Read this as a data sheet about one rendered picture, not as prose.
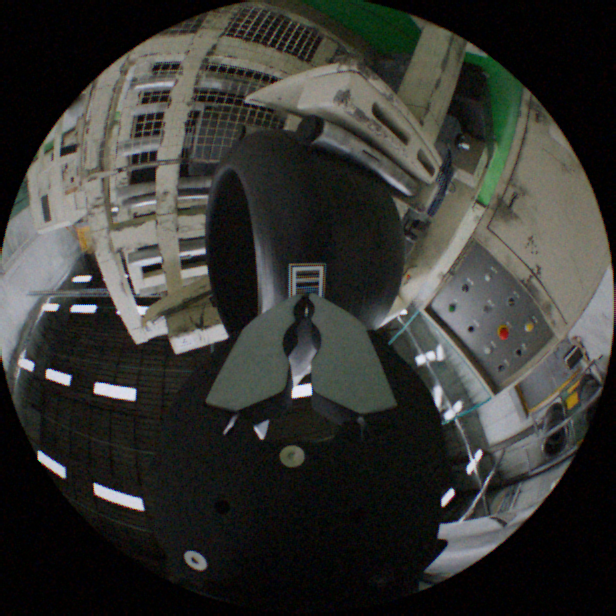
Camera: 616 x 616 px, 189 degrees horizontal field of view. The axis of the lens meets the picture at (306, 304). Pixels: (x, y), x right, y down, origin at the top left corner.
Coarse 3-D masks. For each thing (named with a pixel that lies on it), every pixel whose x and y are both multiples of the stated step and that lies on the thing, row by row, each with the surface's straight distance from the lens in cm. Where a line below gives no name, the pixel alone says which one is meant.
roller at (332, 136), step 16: (304, 128) 27; (320, 128) 26; (336, 128) 28; (320, 144) 27; (336, 144) 28; (352, 144) 29; (368, 144) 34; (352, 160) 32; (368, 160) 33; (384, 160) 36; (384, 176) 39; (400, 176) 42; (416, 192) 53
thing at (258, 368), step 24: (264, 312) 10; (288, 312) 9; (240, 336) 9; (264, 336) 8; (288, 336) 9; (240, 360) 8; (264, 360) 7; (288, 360) 7; (216, 384) 7; (240, 384) 7; (264, 384) 7; (288, 384) 7; (240, 408) 6; (264, 408) 7; (288, 408) 8; (264, 432) 9
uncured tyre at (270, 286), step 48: (240, 144) 38; (288, 144) 29; (240, 192) 68; (288, 192) 23; (336, 192) 24; (384, 192) 37; (240, 240) 75; (288, 240) 21; (336, 240) 21; (384, 240) 30; (240, 288) 74; (288, 288) 22; (336, 288) 22; (384, 288) 32
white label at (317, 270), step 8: (296, 264) 19; (304, 264) 20; (312, 264) 20; (320, 264) 20; (296, 272) 20; (304, 272) 20; (312, 272) 20; (320, 272) 20; (296, 280) 20; (304, 280) 20; (312, 280) 20; (320, 280) 21; (296, 288) 20; (304, 288) 20; (312, 288) 21; (320, 288) 21; (320, 296) 21
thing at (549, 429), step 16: (592, 384) 412; (592, 400) 364; (560, 416) 415; (592, 416) 432; (544, 432) 393; (560, 432) 380; (544, 448) 389; (560, 448) 414; (576, 448) 389; (528, 464) 391
